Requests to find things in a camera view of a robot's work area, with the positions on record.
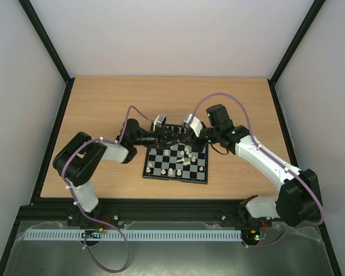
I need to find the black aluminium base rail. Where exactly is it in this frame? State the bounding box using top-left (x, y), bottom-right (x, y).
top-left (17, 198), bottom-right (323, 228)

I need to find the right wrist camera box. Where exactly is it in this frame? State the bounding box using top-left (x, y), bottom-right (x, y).
top-left (182, 113), bottom-right (204, 137)

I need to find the left black frame post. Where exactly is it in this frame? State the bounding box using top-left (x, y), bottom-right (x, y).
top-left (18, 0), bottom-right (74, 84)

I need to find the grey slotted cable duct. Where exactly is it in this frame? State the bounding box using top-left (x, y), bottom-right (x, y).
top-left (23, 229), bottom-right (242, 242)

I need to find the transparent plastic sheet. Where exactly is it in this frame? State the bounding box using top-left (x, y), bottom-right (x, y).
top-left (2, 221), bottom-right (333, 275)

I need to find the right black frame post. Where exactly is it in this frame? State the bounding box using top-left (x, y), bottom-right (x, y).
top-left (269, 0), bottom-right (327, 86)

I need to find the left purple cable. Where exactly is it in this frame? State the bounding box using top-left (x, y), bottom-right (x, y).
top-left (62, 105), bottom-right (156, 273)

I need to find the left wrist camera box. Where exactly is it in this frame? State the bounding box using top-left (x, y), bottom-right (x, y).
top-left (153, 114), bottom-right (166, 129)

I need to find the black white chess board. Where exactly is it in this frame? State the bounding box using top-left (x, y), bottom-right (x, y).
top-left (142, 123), bottom-right (210, 185)

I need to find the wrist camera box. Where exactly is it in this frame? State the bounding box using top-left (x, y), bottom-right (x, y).
top-left (182, 113), bottom-right (204, 137)
top-left (153, 114), bottom-right (166, 129)

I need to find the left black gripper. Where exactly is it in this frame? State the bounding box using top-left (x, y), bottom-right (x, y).
top-left (133, 125), bottom-right (182, 151)

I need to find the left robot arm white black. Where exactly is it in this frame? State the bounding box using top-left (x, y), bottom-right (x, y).
top-left (53, 118), bottom-right (178, 213)

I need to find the black frame post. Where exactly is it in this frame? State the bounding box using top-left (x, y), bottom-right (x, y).
top-left (269, 0), bottom-right (327, 86)
top-left (18, 0), bottom-right (74, 84)

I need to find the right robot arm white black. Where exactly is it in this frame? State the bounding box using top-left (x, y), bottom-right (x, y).
top-left (182, 104), bottom-right (321, 227)

